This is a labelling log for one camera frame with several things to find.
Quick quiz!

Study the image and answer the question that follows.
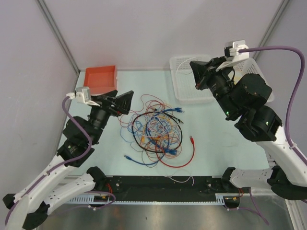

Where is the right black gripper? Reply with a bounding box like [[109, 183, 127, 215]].
[[189, 56, 238, 118]]

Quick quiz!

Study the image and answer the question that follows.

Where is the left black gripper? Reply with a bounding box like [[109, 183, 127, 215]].
[[88, 90, 134, 143]]

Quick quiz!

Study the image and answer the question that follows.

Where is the thin white wire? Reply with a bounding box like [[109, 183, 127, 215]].
[[176, 57, 199, 75]]

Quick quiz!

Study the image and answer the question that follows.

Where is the thin blue wire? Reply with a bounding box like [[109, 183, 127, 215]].
[[119, 117, 173, 147]]

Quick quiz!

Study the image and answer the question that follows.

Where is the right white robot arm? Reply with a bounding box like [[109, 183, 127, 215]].
[[190, 57, 307, 200]]

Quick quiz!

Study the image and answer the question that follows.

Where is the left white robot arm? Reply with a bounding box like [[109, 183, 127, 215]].
[[3, 87, 134, 230]]

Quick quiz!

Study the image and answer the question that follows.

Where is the orange plastic box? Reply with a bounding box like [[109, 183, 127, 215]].
[[83, 65, 118, 95]]

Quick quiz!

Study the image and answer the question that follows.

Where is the left white plastic basket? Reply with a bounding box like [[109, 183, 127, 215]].
[[169, 55, 214, 104]]

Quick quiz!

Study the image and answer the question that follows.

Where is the white plastic basket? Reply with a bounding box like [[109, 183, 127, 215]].
[[169, 55, 214, 104], [232, 58, 275, 103]]

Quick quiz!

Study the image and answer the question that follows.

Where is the right white plastic basket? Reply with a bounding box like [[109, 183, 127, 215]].
[[232, 58, 275, 103]]

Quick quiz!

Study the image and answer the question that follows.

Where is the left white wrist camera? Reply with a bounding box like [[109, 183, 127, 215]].
[[66, 86, 100, 106]]

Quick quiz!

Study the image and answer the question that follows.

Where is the black cable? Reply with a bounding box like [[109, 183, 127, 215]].
[[132, 110, 185, 154]]

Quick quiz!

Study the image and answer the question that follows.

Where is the blue ethernet cable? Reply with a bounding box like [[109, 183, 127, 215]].
[[143, 106, 186, 156], [123, 154, 159, 166]]

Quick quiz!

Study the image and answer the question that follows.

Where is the orange thin wire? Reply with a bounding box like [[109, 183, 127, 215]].
[[129, 115, 183, 166]]

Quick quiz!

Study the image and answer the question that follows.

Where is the red ethernet cable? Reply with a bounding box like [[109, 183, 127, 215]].
[[155, 135, 195, 168]]

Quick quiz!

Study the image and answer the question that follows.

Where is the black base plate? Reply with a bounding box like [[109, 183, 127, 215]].
[[79, 175, 251, 202]]

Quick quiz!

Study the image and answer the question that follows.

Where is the white slotted cable duct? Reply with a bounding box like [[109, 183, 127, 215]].
[[64, 194, 116, 205]]

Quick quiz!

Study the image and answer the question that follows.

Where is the right aluminium corner post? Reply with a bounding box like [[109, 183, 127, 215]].
[[258, 0, 292, 47]]

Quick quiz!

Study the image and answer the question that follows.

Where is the aluminium corner post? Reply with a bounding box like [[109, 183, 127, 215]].
[[258, 0, 292, 47], [35, 0, 81, 76]]

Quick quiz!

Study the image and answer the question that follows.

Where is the loose white wire near base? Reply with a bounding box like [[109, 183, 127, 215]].
[[155, 165, 194, 186]]

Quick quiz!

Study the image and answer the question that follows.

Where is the left aluminium corner post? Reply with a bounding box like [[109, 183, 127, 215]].
[[35, 0, 81, 76]]

